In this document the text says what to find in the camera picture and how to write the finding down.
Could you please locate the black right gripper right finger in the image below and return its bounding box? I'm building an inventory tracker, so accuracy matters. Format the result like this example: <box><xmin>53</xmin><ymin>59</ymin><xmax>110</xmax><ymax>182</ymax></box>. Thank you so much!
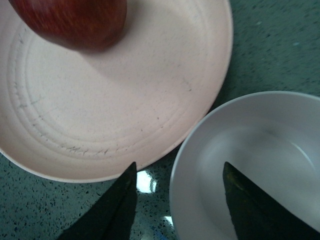
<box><xmin>223</xmin><ymin>161</ymin><xmax>320</xmax><ymax>240</ymax></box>

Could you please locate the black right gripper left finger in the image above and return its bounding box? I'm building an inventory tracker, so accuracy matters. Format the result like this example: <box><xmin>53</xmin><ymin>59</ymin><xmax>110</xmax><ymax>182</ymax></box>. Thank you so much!
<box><xmin>58</xmin><ymin>162</ymin><xmax>137</xmax><ymax>240</ymax></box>

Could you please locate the red apple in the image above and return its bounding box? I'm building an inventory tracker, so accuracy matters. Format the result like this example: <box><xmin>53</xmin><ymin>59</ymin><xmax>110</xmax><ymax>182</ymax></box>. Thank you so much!
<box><xmin>10</xmin><ymin>0</ymin><xmax>127</xmax><ymax>52</ymax></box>

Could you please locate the light pink plastic bowl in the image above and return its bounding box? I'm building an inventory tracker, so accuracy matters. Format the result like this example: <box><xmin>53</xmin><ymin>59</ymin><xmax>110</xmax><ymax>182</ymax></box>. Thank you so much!
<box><xmin>169</xmin><ymin>91</ymin><xmax>320</xmax><ymax>240</ymax></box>

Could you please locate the pink plastic plate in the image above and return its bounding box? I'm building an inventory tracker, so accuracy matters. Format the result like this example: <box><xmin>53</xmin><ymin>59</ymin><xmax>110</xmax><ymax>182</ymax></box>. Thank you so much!
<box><xmin>0</xmin><ymin>0</ymin><xmax>233</xmax><ymax>183</ymax></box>

